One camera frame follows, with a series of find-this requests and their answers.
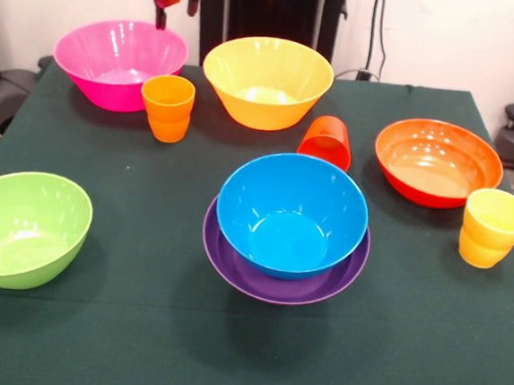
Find large pink bowl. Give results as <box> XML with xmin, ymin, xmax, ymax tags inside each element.
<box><xmin>48</xmin><ymin>13</ymin><xmax>192</xmax><ymax>118</ymax></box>

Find shallow red-orange bowl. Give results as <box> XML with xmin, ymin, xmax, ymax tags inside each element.
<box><xmin>370</xmin><ymin>114</ymin><xmax>509</xmax><ymax>215</ymax></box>

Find orange cup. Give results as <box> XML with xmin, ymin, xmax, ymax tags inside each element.
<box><xmin>135</xmin><ymin>72</ymin><xmax>198</xmax><ymax>146</ymax></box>

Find black hanging cables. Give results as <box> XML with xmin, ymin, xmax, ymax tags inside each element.
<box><xmin>359</xmin><ymin>0</ymin><xmax>395</xmax><ymax>84</ymax></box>

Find red-orange cup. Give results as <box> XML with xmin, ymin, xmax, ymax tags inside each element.
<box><xmin>294</xmin><ymin>111</ymin><xmax>356</xmax><ymax>174</ymax></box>

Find green bowl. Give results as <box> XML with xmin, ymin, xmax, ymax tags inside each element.
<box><xmin>0</xmin><ymin>168</ymin><xmax>97</xmax><ymax>297</ymax></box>

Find blue bowl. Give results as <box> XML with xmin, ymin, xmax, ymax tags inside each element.
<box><xmin>209</xmin><ymin>146</ymin><xmax>375</xmax><ymax>288</ymax></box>

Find large yellow-orange bowl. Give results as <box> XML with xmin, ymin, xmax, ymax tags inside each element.
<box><xmin>196</xmin><ymin>31</ymin><xmax>337</xmax><ymax>137</ymax></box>

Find purple bowl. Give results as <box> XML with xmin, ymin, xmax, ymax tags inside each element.
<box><xmin>196</xmin><ymin>195</ymin><xmax>375</xmax><ymax>313</ymax></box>

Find dark green tablecloth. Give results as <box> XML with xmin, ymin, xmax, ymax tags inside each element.
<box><xmin>0</xmin><ymin>48</ymin><xmax>514</xmax><ymax>385</ymax></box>

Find yellow cup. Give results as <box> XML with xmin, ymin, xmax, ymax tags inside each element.
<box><xmin>456</xmin><ymin>186</ymin><xmax>514</xmax><ymax>273</ymax></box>

